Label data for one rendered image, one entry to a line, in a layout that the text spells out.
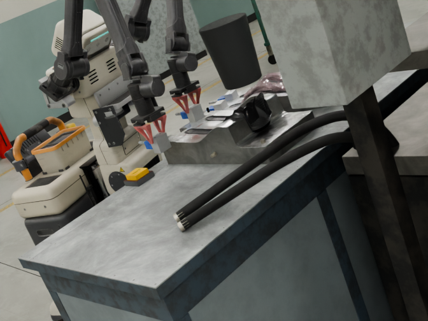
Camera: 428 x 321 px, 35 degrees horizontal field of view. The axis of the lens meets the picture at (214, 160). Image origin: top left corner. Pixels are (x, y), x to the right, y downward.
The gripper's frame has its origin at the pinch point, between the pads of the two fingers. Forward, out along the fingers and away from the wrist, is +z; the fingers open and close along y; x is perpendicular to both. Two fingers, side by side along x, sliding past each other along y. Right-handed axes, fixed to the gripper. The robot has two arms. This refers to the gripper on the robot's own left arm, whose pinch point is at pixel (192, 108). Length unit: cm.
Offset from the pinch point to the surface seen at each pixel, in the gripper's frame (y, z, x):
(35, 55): 228, -2, 517
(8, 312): -40, 95, 161
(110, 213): -52, 16, -6
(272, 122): 0.2, 7.3, -37.6
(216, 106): 15.6, 5.4, 4.4
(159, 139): -29.8, -0.4, -15.6
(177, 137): -15.4, 5.1, -5.9
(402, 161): -9, 17, -89
